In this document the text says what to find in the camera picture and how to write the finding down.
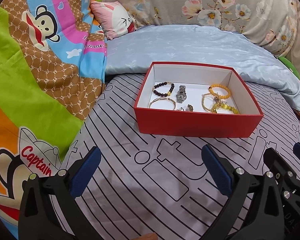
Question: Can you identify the gold chain bracelet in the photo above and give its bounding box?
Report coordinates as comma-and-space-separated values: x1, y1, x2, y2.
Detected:
201, 93, 222, 113

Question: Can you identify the silver metal watch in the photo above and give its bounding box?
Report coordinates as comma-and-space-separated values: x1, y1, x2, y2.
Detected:
175, 85, 187, 103

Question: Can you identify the person's left hand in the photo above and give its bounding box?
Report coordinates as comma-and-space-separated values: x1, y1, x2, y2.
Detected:
132, 232, 158, 240

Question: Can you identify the green object at bedside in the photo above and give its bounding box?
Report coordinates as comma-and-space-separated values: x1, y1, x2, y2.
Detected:
277, 56, 300, 80

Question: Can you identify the lilac striped bed sheet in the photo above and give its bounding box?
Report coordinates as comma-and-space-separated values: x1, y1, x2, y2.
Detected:
62, 74, 300, 239

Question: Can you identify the red cardboard box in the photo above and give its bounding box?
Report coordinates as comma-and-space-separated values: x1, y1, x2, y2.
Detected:
134, 62, 263, 138

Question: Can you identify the grey floral quilt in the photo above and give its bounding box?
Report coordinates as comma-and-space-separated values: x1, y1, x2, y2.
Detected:
104, 0, 300, 56

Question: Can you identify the thin gold bangle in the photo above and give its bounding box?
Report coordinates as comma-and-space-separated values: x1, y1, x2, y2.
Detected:
148, 98, 177, 111

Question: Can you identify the colourful monkey cartoon quilt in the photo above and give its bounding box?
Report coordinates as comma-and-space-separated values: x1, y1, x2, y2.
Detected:
0, 0, 106, 239

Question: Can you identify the light blue pillow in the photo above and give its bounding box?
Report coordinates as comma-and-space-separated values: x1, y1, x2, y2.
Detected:
106, 24, 300, 111

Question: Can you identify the pink rabbit cushion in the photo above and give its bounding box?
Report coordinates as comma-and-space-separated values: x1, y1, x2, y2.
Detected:
90, 1, 135, 40

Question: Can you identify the orange bead bracelet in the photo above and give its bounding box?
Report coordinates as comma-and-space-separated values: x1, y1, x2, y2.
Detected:
208, 83, 232, 100

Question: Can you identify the yellow amber chunky bracelet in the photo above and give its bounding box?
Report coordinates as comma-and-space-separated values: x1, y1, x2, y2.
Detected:
211, 102, 241, 115

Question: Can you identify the dark bead bracelet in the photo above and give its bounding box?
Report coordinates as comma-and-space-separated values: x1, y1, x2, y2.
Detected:
152, 81, 176, 98

